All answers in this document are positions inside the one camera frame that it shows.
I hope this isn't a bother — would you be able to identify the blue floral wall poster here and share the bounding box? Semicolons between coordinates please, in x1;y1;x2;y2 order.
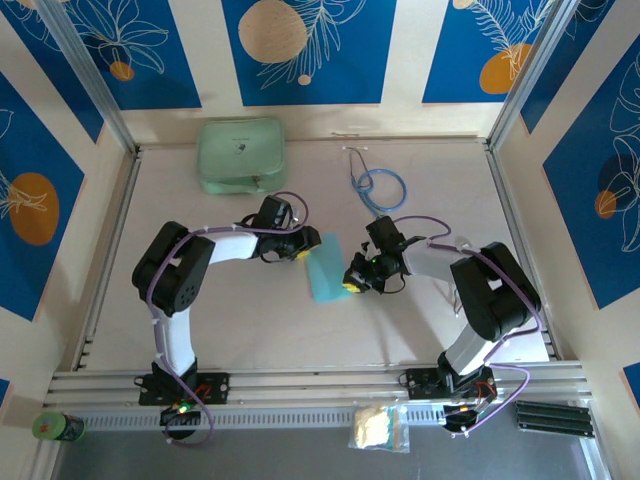
0;72;86;322
221;0;397;107
64;0;203;111
422;0;556;105
542;34;640;310

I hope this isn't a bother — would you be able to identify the blue stethoscope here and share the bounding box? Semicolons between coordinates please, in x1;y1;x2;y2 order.
341;144;409;220

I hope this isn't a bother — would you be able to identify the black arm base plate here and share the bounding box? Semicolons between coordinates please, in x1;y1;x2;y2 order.
399;367;499;401
135;370;232;407

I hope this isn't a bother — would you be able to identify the black ribbed block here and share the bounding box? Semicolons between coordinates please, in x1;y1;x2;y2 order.
513;399;596;439

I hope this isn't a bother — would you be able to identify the green can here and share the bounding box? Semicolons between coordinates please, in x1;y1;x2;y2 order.
32;412;86;444

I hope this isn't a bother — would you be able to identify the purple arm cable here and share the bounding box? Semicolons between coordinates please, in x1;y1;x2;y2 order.
390;214;546;436
148;192;314;449

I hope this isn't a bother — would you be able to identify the aluminium table side rail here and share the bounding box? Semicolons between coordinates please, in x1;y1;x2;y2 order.
69;149;144;372
484;142;559;362

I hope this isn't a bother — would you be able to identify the light blue paper sheet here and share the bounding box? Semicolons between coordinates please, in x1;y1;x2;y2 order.
304;231;355;305

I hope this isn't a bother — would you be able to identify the black controller board with wires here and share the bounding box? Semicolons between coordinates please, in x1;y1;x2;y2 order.
442;398;496;437
158;403;202;442

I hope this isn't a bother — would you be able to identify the mint green zipper pouch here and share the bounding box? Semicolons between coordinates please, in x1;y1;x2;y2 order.
195;117;287;196

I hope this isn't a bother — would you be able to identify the aluminium corner post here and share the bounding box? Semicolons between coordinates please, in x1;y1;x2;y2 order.
487;0;586;151
37;0;140;154

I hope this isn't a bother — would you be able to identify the slotted grey cable duct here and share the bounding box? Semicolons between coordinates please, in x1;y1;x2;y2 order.
79;403;519;432

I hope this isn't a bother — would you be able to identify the clear bag with yellow contents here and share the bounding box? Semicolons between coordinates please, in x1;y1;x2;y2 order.
348;403;412;454

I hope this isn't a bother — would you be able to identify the wide aluminium frame rail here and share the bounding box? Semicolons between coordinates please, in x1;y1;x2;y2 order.
43;360;595;407

